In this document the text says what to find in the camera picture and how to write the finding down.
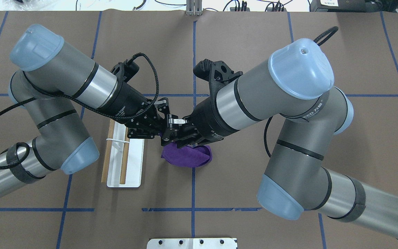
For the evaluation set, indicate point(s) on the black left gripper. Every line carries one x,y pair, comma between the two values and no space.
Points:
127,101

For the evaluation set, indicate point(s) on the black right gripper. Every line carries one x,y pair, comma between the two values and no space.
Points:
208,121

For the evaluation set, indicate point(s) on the purple towel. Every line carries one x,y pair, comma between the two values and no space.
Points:
187,156

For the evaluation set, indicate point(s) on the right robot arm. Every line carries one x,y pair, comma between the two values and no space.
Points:
296,82

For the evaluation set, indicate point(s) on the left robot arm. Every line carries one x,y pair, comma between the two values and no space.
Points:
53,75

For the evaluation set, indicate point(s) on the white towel rack base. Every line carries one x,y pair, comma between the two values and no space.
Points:
135,160

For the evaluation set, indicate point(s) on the blue tape line near row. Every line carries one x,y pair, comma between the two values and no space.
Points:
171,209

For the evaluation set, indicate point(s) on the wooden rack rail inner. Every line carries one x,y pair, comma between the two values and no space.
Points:
126,145

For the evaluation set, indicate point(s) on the wooden rack rail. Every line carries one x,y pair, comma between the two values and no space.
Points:
108,150
126,145

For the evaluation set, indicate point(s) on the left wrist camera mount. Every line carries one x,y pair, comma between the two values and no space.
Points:
124,71

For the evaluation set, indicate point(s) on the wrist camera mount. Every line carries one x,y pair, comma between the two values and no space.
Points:
124,71
218,74

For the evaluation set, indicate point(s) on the wooden rack rail outer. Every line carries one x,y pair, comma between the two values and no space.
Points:
108,150

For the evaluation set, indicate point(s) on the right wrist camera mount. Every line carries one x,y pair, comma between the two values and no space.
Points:
218,74

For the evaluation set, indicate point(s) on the white metal bracket plate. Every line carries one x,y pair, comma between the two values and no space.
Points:
192,243

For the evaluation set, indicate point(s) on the grey metal post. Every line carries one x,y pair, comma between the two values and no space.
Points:
194,8

